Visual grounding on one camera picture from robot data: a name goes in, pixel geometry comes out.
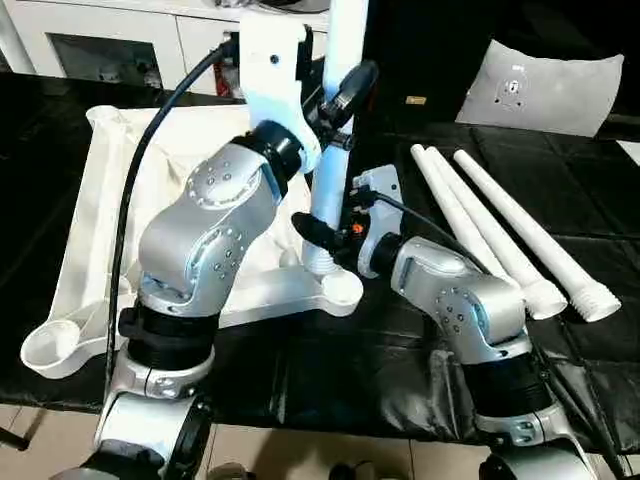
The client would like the white plastic table top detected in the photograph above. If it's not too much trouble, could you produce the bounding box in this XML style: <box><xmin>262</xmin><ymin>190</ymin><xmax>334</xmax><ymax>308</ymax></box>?
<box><xmin>20</xmin><ymin>100</ymin><xmax>367</xmax><ymax>381</ymax></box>

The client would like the black box with yellow label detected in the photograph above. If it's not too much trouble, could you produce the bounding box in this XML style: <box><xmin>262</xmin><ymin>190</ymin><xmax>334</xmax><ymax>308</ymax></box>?
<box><xmin>362</xmin><ymin>0</ymin><xmax>503</xmax><ymax>133</ymax></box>

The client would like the white plastic bag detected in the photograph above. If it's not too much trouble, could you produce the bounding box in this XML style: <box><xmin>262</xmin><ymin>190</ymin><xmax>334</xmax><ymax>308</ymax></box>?
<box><xmin>469</xmin><ymin>39</ymin><xmax>626</xmax><ymax>140</ymax></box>

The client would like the white cabinet with glass doors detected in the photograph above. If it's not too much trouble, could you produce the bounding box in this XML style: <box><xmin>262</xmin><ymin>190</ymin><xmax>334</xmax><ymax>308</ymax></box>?
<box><xmin>0</xmin><ymin>0</ymin><xmax>333</xmax><ymax>103</ymax></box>

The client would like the dark grey robot foot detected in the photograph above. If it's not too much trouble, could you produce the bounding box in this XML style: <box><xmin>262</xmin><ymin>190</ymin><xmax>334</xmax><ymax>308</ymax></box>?
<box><xmin>204</xmin><ymin>460</ymin><xmax>263</xmax><ymax>480</ymax></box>
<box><xmin>328</xmin><ymin>459</ymin><xmax>393</xmax><ymax>480</ymax></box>

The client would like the white flat board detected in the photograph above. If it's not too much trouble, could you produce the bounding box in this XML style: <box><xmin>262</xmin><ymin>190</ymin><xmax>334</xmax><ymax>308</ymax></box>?
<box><xmin>617</xmin><ymin>139</ymin><xmax>640</xmax><ymax>167</ymax></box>

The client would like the black stand leg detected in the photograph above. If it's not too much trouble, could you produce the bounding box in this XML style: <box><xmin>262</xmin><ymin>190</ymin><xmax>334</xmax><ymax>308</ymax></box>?
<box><xmin>0</xmin><ymin>424</ymin><xmax>33</xmax><ymax>453</ymax></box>

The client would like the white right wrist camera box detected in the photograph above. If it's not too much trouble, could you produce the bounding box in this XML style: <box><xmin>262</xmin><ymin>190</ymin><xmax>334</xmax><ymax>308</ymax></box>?
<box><xmin>351</xmin><ymin>164</ymin><xmax>404</xmax><ymax>219</ymax></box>

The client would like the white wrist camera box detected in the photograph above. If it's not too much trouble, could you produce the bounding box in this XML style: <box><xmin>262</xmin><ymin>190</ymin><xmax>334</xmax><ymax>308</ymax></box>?
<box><xmin>351</xmin><ymin>164</ymin><xmax>404</xmax><ymax>219</ymax></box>
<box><xmin>236</xmin><ymin>16</ymin><xmax>313</xmax><ymax>153</ymax></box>

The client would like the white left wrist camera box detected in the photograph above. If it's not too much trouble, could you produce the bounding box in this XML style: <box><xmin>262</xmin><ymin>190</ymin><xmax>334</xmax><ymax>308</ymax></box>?
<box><xmin>236</xmin><ymin>16</ymin><xmax>313</xmax><ymax>153</ymax></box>

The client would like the black bag with cables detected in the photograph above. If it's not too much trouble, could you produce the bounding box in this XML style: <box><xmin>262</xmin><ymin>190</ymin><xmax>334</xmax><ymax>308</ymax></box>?
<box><xmin>215</xmin><ymin>0</ymin><xmax>331</xmax><ymax>13</ymax></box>

